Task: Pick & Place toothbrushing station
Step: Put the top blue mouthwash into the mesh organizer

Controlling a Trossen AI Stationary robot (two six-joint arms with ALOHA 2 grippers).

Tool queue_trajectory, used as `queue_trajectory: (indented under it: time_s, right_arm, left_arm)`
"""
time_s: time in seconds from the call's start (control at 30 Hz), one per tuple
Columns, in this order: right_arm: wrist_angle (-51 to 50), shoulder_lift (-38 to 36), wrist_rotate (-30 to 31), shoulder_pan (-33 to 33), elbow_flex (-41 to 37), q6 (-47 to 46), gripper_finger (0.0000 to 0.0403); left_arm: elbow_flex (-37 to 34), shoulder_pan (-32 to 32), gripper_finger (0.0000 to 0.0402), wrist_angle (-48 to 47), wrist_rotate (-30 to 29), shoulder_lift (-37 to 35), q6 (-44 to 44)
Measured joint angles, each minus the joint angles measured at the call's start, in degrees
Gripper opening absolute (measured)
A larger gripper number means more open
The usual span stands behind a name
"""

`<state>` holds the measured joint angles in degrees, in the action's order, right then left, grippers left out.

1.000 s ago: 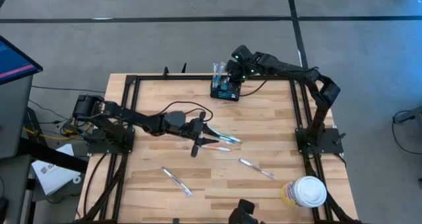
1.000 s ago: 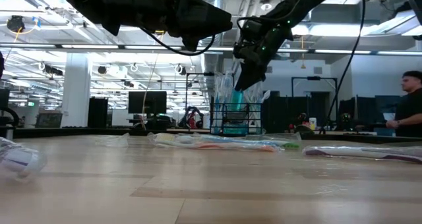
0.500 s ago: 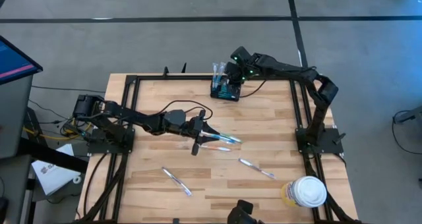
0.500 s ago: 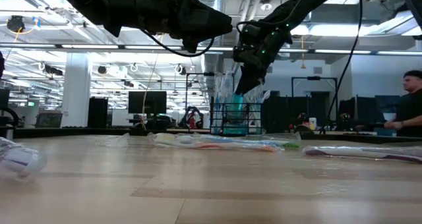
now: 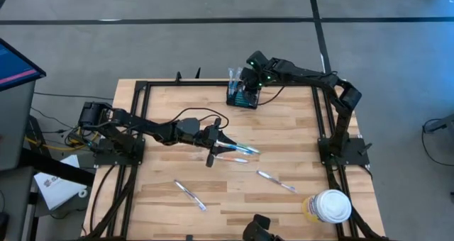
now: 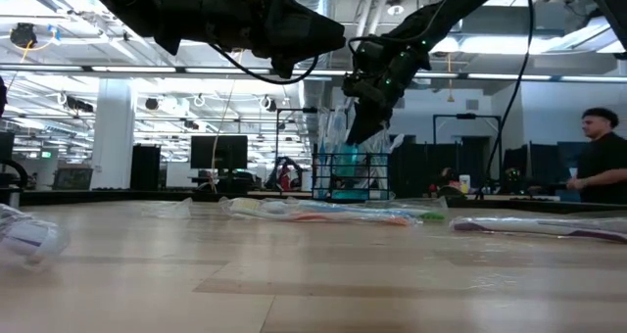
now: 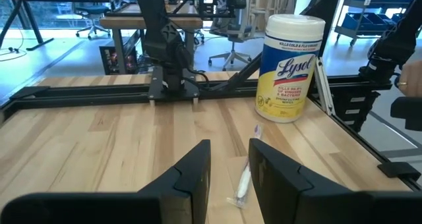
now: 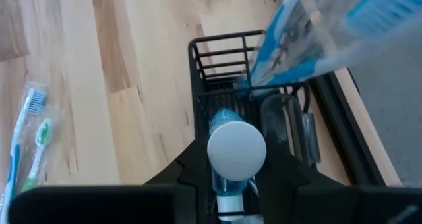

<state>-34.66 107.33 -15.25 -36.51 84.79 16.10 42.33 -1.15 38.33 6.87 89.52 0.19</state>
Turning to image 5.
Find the black wire toothbrush holder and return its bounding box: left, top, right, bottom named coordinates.
left=226, top=84, right=262, bottom=110

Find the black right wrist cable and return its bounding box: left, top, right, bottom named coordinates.
left=258, top=86, right=286, bottom=106

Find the grey stand leg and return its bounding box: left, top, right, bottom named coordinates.
left=423, top=113, right=454, bottom=134

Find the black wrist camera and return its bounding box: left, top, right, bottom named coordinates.
left=200, top=125, right=213, bottom=142
left=247, top=50, right=270, bottom=72

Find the orange toothbrush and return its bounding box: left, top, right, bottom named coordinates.
left=214, top=155, right=250, bottom=164

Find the blue screen monitor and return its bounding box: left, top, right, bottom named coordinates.
left=0, top=38, right=47, bottom=93

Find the yellow floor cable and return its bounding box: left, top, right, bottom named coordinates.
left=24, top=125, right=104, bottom=152

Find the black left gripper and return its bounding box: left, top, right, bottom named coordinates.
left=194, top=118, right=238, bottom=168

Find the grey equipment cabinet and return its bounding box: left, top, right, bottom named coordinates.
left=0, top=79, right=36, bottom=173

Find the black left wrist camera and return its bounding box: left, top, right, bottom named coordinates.
left=200, top=125, right=213, bottom=142

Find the black cart beam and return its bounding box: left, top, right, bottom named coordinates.
left=19, top=147, right=96, bottom=187

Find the white lidded wipes canister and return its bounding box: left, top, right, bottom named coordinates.
left=301, top=189, right=353, bottom=225

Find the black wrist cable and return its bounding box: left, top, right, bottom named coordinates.
left=170, top=107, right=230, bottom=130
left=258, top=86, right=286, bottom=106

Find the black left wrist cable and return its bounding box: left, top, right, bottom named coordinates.
left=170, top=107, right=230, bottom=130

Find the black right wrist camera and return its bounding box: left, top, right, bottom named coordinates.
left=247, top=50, right=270, bottom=72

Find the black looped floor cable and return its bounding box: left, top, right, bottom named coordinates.
left=420, top=118, right=454, bottom=167

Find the black base cable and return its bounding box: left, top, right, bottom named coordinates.
left=88, top=164, right=118, bottom=235

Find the blue toothpaste tube white cap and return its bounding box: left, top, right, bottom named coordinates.
left=232, top=90, right=253, bottom=107

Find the white paper booklet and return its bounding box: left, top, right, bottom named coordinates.
left=33, top=154, right=89, bottom=211

